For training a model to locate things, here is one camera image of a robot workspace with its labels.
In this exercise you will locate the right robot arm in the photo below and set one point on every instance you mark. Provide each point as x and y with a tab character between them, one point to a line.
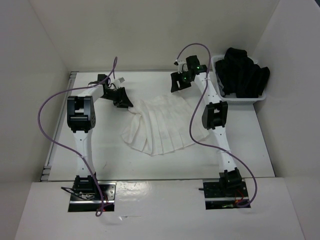
213	119

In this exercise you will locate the white pleated skirt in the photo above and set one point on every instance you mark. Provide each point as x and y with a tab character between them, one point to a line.
159	126

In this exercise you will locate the white plastic basket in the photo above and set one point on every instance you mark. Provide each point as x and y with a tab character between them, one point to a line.
231	98

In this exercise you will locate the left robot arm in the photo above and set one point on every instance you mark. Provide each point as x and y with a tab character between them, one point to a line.
81	119

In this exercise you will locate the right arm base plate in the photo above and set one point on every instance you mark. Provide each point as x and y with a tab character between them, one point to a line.
217	198

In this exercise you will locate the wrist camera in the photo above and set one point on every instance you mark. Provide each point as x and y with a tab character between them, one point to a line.
181	66
118	82

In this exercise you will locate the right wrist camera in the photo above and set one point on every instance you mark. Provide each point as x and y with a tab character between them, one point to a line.
181	66

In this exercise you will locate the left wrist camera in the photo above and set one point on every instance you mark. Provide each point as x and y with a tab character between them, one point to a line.
118	82

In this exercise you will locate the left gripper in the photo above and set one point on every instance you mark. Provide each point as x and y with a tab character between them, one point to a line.
122	100

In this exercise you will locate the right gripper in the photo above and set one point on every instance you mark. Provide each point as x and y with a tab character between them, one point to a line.
175	77

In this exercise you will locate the black skirt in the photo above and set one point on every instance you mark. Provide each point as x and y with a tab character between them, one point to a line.
238	75

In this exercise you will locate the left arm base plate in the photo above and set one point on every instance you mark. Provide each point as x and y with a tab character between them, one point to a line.
85	201

